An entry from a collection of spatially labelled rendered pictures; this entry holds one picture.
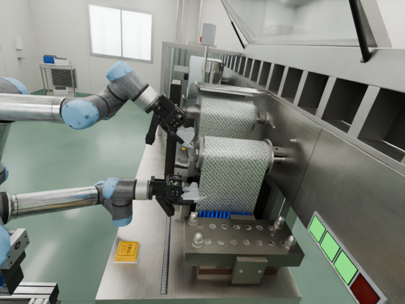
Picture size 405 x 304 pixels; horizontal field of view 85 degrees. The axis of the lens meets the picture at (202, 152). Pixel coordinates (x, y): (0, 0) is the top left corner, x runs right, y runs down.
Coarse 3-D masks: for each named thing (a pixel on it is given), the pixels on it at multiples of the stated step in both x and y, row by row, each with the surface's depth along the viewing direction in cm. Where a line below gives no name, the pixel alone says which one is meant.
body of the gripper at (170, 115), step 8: (160, 96) 73; (152, 104) 70; (160, 104) 72; (168, 104) 72; (176, 104) 76; (160, 112) 73; (168, 112) 73; (176, 112) 71; (184, 112) 78; (160, 120) 74; (168, 120) 72; (176, 120) 74; (184, 120) 73; (168, 128) 73; (176, 128) 75
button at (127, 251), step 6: (120, 246) 79; (126, 246) 80; (132, 246) 80; (138, 246) 81; (120, 252) 77; (126, 252) 77; (132, 252) 78; (120, 258) 76; (126, 258) 76; (132, 258) 76
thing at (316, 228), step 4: (316, 220) 63; (312, 224) 65; (316, 224) 63; (320, 224) 61; (312, 228) 64; (316, 228) 63; (320, 228) 61; (324, 228) 60; (312, 232) 64; (316, 232) 63; (320, 232) 61; (316, 236) 62; (320, 236) 61
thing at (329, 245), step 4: (328, 236) 58; (324, 240) 59; (328, 240) 58; (332, 240) 56; (324, 244) 59; (328, 244) 58; (332, 244) 56; (336, 244) 55; (324, 248) 59; (328, 248) 58; (332, 248) 56; (336, 248) 55; (328, 252) 57; (332, 252) 56; (336, 252) 55; (328, 256) 57; (332, 256) 56
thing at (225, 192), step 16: (208, 176) 80; (224, 176) 80; (240, 176) 81; (256, 176) 82; (208, 192) 83; (224, 192) 84; (240, 192) 84; (256, 192) 85; (208, 208) 86; (224, 208) 87; (240, 208) 88
